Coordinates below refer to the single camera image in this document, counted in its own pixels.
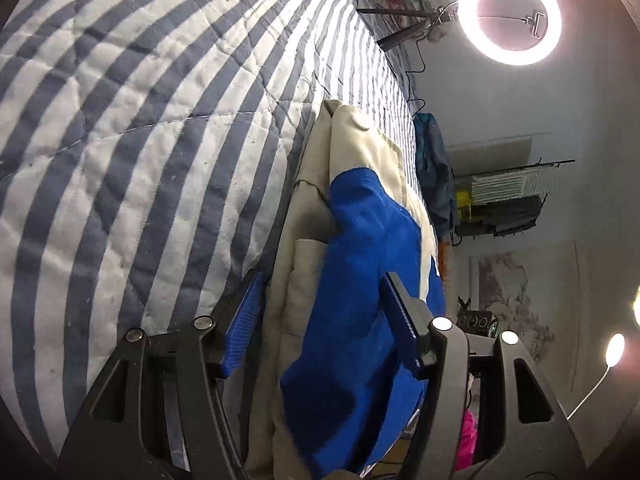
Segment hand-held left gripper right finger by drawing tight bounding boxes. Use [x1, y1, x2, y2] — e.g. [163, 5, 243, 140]
[380, 271, 588, 480]

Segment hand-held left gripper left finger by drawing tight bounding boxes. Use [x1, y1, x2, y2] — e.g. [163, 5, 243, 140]
[57, 267, 268, 480]

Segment beige and blue jacket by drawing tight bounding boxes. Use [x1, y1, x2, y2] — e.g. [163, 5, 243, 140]
[245, 99, 448, 480]

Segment dark blue clothes pile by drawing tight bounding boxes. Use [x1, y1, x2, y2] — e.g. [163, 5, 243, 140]
[414, 112, 458, 241]

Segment black metal clothes rack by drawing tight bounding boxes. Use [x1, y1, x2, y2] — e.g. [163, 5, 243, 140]
[452, 157, 576, 246]

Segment dark hanging garments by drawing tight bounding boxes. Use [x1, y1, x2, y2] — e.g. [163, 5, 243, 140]
[457, 197, 546, 238]

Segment pink cloth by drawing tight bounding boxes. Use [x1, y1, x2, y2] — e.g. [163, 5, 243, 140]
[457, 407, 480, 468]

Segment striped hanging towel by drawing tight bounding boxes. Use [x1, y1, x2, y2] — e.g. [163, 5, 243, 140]
[470, 170, 548, 204]

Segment white gooseneck lamp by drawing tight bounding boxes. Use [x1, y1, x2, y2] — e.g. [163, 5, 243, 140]
[567, 332, 627, 421]

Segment blue striped bed cover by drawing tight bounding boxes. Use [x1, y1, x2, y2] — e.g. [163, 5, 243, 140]
[0, 0, 418, 461]

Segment black tripod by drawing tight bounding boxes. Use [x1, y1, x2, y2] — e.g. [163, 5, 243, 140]
[356, 4, 458, 52]

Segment phone holder clamp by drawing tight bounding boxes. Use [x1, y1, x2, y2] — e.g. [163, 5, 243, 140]
[477, 10, 546, 38]

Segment pale patterned wall poster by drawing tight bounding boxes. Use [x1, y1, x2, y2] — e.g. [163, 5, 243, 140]
[470, 242, 581, 361]

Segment black power cable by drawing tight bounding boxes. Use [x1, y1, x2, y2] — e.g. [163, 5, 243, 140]
[400, 40, 431, 116]

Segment white ring light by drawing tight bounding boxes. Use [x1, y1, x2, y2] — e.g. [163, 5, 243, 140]
[457, 0, 563, 66]

